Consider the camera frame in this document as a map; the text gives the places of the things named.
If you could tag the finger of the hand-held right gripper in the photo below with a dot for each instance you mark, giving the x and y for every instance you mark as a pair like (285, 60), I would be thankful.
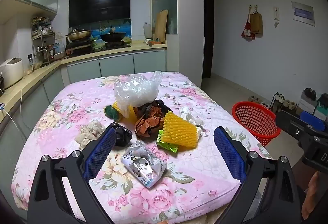
(312, 119)
(289, 123)

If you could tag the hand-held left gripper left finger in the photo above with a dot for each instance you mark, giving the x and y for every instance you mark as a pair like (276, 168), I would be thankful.
(100, 155)

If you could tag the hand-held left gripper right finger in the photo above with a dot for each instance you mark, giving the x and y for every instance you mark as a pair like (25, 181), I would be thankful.
(229, 155)

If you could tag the black plastic bag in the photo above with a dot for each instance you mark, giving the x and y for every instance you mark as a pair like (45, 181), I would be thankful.
(123, 135)
(161, 105)

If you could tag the red plastic basket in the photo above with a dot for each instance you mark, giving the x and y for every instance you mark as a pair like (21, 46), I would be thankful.
(253, 121)

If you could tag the green and yellow scouring sponge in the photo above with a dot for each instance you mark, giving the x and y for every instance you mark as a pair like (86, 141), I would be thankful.
(112, 112)

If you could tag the white tissue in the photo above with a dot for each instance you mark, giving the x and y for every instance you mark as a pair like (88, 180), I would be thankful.
(188, 115)

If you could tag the brown and black wrapper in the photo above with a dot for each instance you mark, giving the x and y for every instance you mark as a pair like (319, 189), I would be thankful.
(148, 124)

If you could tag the person's right hand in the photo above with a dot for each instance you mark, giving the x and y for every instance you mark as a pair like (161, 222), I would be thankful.
(311, 193)

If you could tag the beige crumpled rag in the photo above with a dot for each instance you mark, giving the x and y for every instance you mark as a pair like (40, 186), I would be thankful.
(88, 133)

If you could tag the black shoes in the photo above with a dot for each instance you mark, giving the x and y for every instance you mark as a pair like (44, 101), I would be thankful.
(310, 94)

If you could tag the pink floral blanket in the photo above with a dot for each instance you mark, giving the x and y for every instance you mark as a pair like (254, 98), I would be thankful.
(199, 162)

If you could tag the beige shoes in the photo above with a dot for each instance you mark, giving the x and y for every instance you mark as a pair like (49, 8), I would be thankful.
(255, 100)

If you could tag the silver wet wipe packet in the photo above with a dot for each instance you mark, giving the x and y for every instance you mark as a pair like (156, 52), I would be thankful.
(143, 165)

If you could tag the yellow foam fruit net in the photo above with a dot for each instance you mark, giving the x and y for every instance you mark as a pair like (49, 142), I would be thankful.
(179, 131)
(130, 115)

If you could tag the green snack wrapper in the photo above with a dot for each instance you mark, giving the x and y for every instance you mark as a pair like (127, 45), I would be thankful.
(167, 147)

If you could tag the clear plastic bag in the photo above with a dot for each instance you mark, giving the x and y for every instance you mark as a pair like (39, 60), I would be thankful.
(138, 91)

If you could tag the pale green base cabinets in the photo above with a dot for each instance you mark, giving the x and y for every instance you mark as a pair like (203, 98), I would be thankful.
(115, 65)

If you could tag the red floral hanging bag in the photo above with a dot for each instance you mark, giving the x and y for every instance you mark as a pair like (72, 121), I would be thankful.
(247, 32)

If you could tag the beige kitchen countertop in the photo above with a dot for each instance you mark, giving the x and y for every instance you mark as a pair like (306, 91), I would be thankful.
(38, 73)

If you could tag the brown hanging paper bag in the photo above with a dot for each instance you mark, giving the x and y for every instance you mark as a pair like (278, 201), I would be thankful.
(256, 23)

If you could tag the grey electrical panel box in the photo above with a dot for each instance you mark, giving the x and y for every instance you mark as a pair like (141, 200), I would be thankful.
(303, 13)

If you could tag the black gas hob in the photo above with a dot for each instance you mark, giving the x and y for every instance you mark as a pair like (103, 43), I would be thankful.
(117, 44)

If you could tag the black wok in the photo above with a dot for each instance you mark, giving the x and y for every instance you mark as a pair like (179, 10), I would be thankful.
(114, 37)

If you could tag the dark brown door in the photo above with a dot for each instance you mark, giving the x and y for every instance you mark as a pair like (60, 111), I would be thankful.
(208, 34)

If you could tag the white rice cooker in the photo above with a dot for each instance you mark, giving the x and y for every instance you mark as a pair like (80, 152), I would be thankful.
(10, 73)

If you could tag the golden frying pan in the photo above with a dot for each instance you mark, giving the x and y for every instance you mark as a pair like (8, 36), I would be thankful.
(79, 35)

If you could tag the blue printed splash guard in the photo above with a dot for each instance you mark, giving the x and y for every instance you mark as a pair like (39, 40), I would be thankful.
(102, 32)

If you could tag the orange carrot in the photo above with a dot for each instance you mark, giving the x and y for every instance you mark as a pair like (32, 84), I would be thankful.
(155, 42)

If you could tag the metal spice rack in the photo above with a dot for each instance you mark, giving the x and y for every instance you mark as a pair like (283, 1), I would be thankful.
(43, 42)

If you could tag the white plastic bottle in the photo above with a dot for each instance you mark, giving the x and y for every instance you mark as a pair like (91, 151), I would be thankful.
(148, 32)

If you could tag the wooden cutting board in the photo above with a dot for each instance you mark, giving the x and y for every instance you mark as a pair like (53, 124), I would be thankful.
(161, 27)

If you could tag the white wall intercom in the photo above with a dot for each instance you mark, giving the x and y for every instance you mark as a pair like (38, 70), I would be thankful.
(276, 15)

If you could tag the black wall socket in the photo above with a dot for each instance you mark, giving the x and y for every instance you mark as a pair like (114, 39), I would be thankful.
(30, 58)

